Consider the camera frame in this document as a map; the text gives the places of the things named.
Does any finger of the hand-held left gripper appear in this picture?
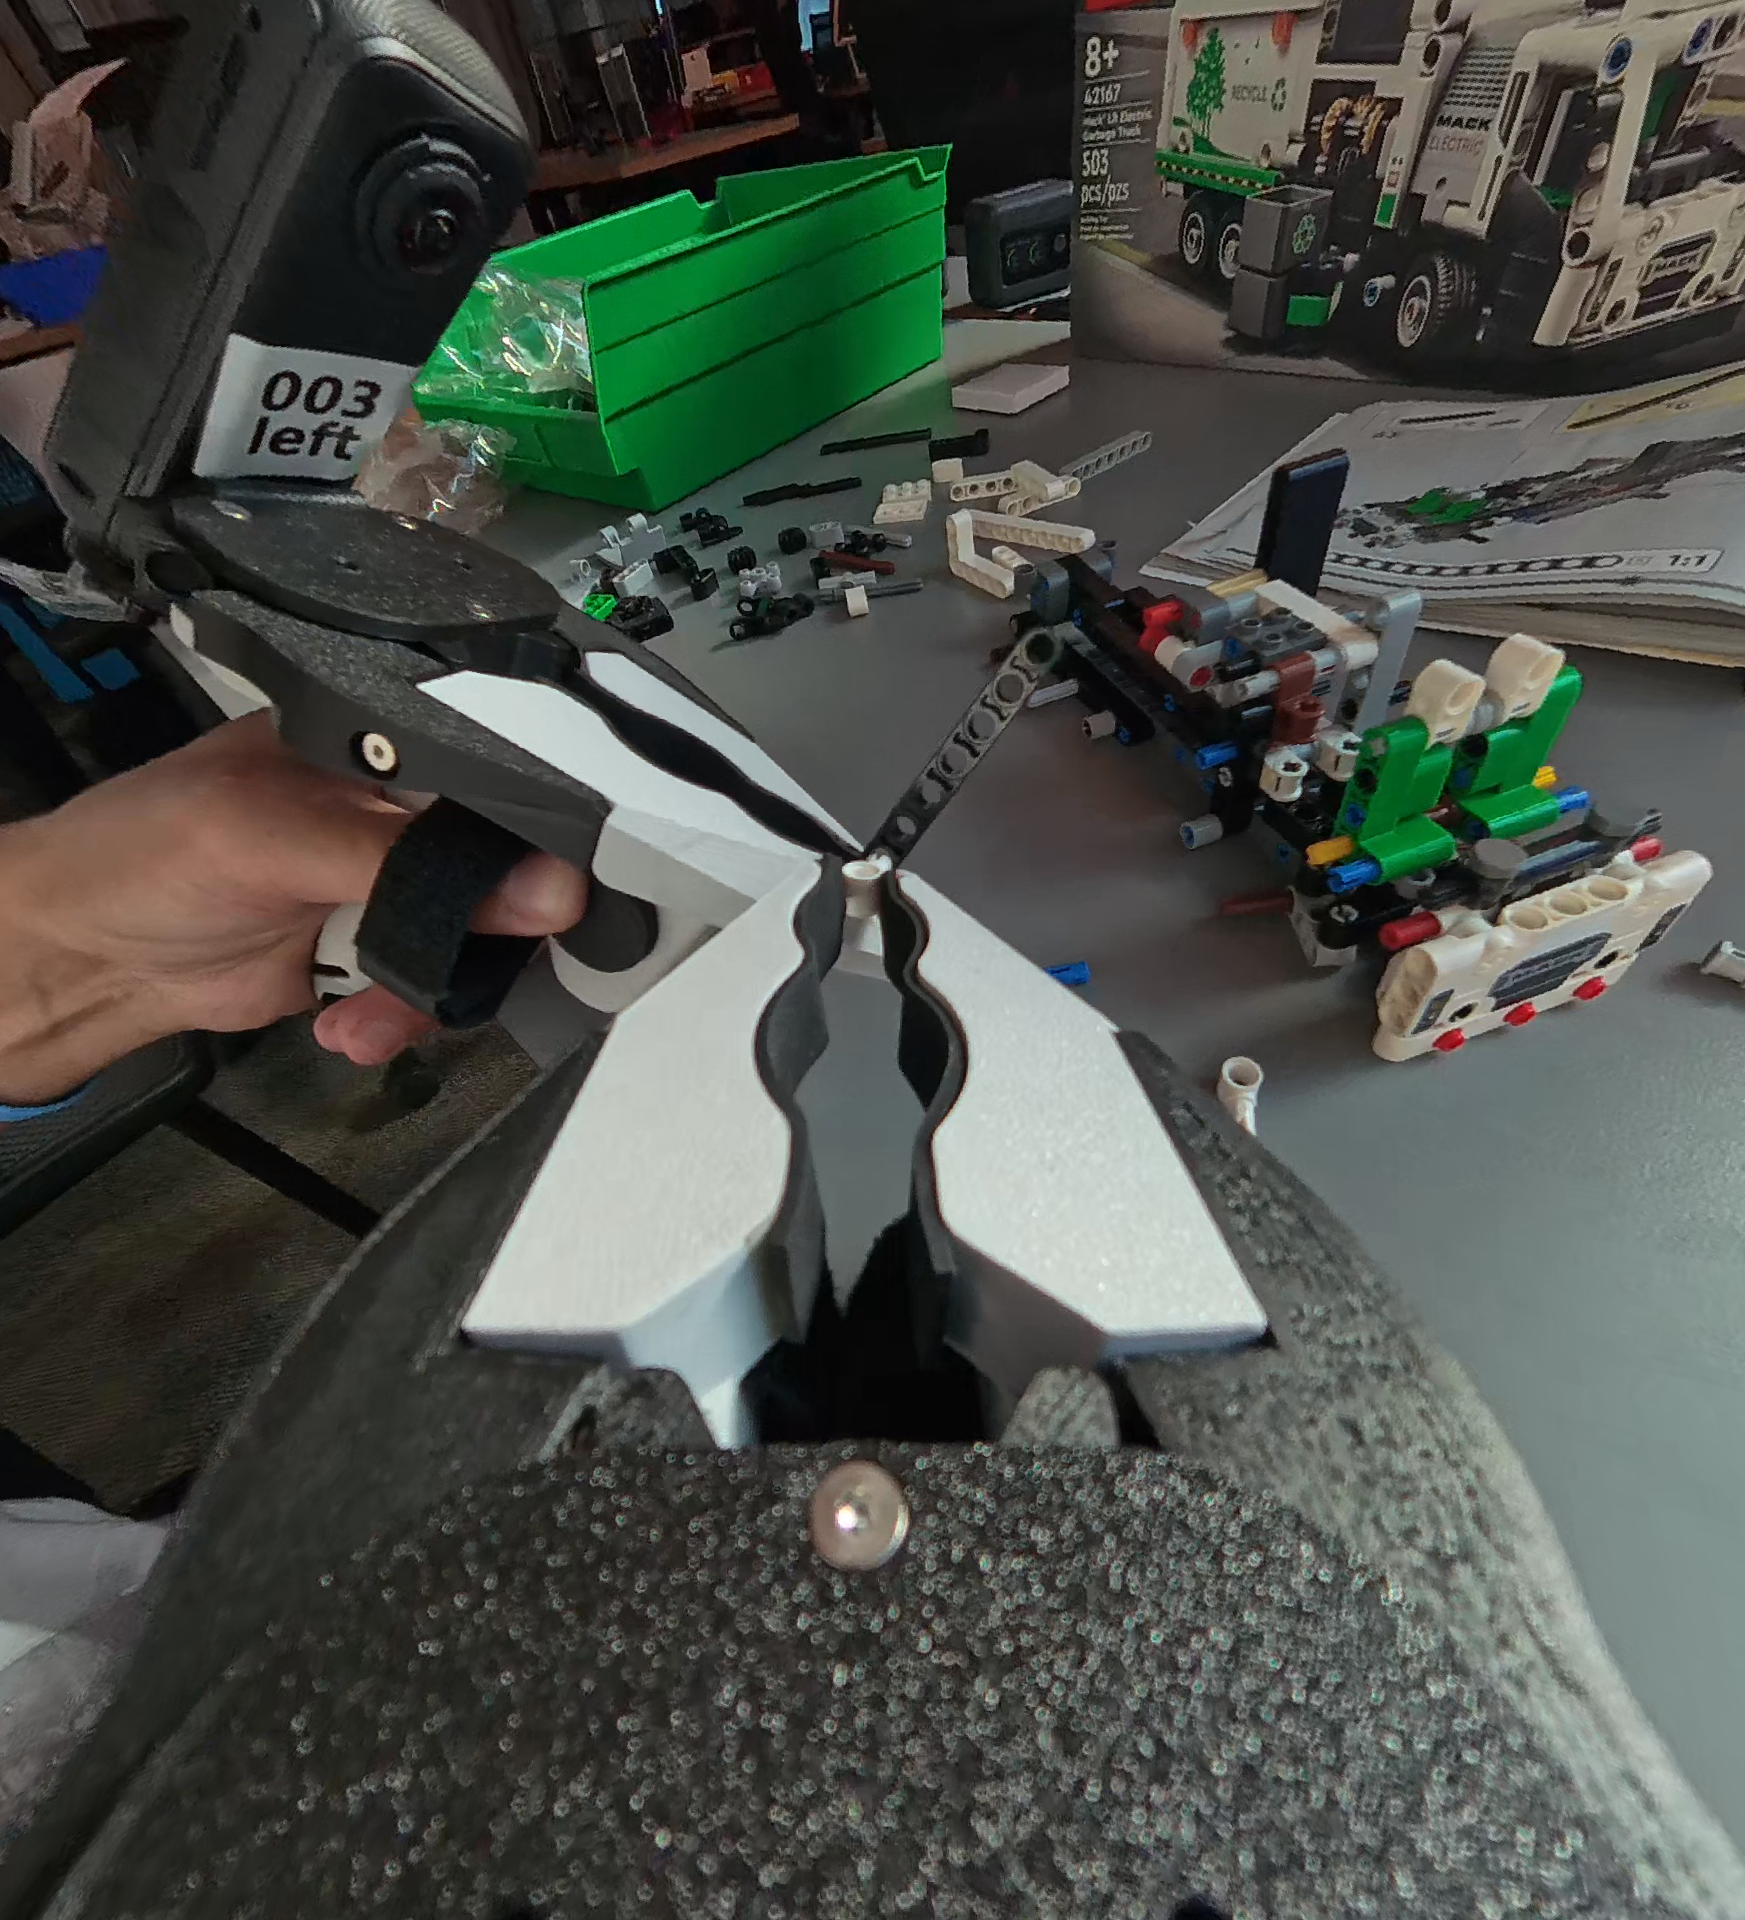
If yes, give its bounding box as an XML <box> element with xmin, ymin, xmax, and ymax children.
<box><xmin>419</xmin><ymin>670</ymin><xmax>851</xmax><ymax>998</ymax></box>
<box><xmin>568</xmin><ymin>637</ymin><xmax>868</xmax><ymax>862</ymax></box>

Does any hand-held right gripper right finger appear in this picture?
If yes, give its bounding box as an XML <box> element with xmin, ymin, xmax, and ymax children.
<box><xmin>875</xmin><ymin>866</ymin><xmax>1272</xmax><ymax>1381</ymax></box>

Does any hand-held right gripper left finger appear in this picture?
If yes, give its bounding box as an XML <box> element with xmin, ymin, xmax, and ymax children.
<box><xmin>459</xmin><ymin>862</ymin><xmax>851</xmax><ymax>1453</ymax></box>

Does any long black Lego beam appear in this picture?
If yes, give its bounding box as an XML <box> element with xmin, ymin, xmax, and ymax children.
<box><xmin>1030</xmin><ymin>457</ymin><xmax>1715</xmax><ymax>1070</ymax></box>

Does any pile of small lego pieces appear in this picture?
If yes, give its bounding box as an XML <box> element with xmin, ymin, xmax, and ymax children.
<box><xmin>564</xmin><ymin>510</ymin><xmax>935</xmax><ymax>649</ymax></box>

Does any lego set box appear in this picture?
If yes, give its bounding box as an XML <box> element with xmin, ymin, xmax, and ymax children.
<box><xmin>1074</xmin><ymin>0</ymin><xmax>1745</xmax><ymax>398</ymax></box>

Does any person's left hand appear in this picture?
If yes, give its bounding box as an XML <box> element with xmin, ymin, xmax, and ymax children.
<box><xmin>0</xmin><ymin>718</ymin><xmax>591</xmax><ymax>1120</ymax></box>

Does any clear plastic bag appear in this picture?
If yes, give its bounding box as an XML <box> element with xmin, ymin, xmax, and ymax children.
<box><xmin>384</xmin><ymin>415</ymin><xmax>508</xmax><ymax>507</ymax></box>
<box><xmin>429</xmin><ymin>267</ymin><xmax>608</xmax><ymax>424</ymax></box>

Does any wooden shelf with items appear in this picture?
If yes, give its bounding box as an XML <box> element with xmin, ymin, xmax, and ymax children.
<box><xmin>527</xmin><ymin>0</ymin><xmax>875</xmax><ymax>185</ymax></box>

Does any green plastic bin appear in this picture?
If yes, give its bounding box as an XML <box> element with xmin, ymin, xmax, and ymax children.
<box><xmin>411</xmin><ymin>145</ymin><xmax>952</xmax><ymax>512</ymax></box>

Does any black chair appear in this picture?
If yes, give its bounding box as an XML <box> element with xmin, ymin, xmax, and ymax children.
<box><xmin>0</xmin><ymin>1035</ymin><xmax>382</xmax><ymax>1307</ymax></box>

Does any dark green box device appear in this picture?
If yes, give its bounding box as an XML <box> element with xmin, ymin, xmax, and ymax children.
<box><xmin>964</xmin><ymin>182</ymin><xmax>1076</xmax><ymax>288</ymax></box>

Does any person's pale grey shirt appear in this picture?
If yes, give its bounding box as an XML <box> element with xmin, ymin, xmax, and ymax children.
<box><xmin>0</xmin><ymin>1499</ymin><xmax>186</xmax><ymax>1920</ymax></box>

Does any open instruction booklet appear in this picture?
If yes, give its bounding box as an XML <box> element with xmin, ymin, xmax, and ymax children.
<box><xmin>1140</xmin><ymin>348</ymin><xmax>1745</xmax><ymax>703</ymax></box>

